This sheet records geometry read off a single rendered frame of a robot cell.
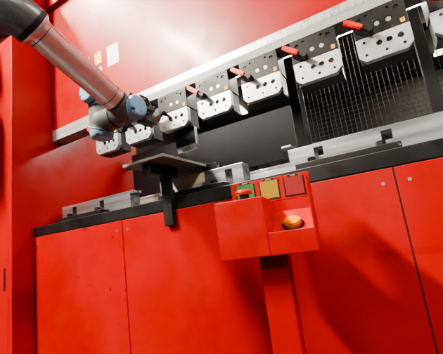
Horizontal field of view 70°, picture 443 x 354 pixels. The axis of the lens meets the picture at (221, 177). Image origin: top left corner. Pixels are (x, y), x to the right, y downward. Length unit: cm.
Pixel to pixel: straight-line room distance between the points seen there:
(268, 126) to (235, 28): 60
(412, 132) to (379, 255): 37
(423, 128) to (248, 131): 97
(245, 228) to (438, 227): 48
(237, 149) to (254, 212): 115
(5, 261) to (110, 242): 59
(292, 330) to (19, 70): 179
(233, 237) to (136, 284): 69
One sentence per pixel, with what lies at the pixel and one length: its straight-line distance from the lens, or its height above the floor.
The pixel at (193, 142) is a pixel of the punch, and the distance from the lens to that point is 131.
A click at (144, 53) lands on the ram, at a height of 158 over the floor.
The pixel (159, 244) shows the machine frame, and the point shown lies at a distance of 120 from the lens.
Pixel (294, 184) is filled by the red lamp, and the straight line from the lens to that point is 80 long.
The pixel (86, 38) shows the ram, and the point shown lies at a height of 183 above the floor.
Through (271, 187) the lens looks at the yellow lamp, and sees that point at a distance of 80.
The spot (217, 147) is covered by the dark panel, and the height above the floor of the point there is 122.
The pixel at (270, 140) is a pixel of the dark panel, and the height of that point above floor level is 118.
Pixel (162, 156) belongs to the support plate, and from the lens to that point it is 105.
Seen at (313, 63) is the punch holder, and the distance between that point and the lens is 115.
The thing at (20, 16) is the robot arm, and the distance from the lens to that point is 92.
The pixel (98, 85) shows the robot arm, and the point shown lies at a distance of 97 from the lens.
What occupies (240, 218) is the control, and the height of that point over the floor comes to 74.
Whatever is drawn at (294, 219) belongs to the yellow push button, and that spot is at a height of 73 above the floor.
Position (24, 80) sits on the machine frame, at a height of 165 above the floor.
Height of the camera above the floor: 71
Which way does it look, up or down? 11 degrees up
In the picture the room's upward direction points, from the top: 8 degrees counter-clockwise
